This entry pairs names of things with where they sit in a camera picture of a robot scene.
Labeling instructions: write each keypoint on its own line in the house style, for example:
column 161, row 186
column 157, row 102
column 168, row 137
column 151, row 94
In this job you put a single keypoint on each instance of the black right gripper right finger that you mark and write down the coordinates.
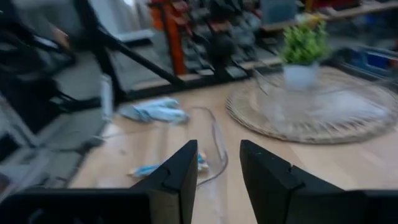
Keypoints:
column 273, row 193

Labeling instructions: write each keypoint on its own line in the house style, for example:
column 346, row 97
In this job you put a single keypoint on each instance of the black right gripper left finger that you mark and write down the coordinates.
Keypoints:
column 177, row 174

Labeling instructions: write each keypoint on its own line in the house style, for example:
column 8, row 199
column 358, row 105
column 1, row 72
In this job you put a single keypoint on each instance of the black aluminium table frame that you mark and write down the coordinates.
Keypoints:
column 140, row 57

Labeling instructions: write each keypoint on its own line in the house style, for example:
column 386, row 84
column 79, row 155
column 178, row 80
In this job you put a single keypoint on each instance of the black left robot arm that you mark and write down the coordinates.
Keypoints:
column 25, row 77

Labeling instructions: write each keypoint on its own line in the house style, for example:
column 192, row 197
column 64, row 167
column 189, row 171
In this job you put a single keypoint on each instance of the clear plastic bin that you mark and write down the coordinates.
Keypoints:
column 217, row 137
column 311, row 105

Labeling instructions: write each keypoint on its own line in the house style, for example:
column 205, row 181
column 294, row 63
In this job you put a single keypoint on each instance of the orange parts bin shelf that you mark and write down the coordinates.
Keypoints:
column 171, row 37

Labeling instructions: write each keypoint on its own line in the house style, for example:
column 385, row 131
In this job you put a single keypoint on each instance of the silver aluminium bracket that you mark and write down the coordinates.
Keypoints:
column 106, row 96

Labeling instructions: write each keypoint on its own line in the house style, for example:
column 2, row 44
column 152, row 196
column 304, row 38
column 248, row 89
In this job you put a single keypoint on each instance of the long wooden desk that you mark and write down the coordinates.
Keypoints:
column 342, row 12

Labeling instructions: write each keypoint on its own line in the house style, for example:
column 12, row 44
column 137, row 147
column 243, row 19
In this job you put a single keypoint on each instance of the round woven wicker placemat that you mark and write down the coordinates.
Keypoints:
column 248, row 118

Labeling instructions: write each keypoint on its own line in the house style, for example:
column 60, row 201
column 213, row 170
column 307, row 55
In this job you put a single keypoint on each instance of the green plant in white pot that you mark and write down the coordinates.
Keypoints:
column 303, row 46

